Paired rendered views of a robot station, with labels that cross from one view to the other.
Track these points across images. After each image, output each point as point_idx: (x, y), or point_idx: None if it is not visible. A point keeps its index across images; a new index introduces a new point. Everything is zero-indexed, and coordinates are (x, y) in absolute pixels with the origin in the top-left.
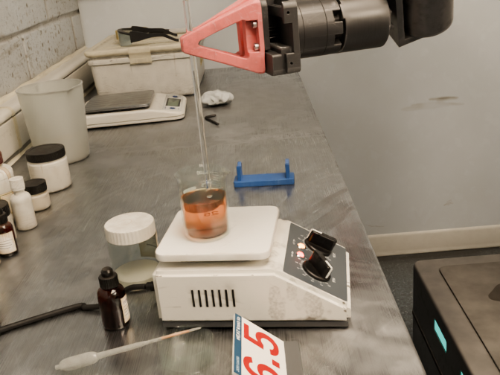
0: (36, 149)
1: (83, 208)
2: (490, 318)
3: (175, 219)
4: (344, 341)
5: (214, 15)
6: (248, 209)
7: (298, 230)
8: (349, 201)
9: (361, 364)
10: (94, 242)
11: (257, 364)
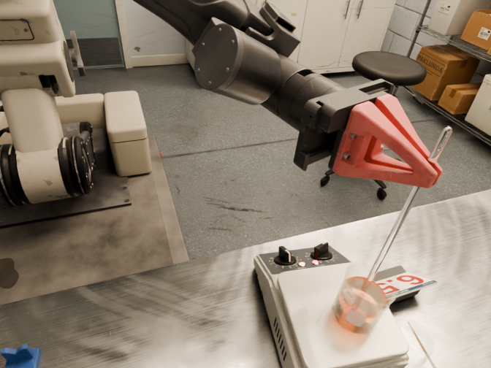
0: None
1: None
2: (40, 288)
3: (338, 362)
4: None
5: (397, 136)
6: (292, 296)
7: (277, 269)
8: (113, 280)
9: (354, 247)
10: None
11: (408, 282)
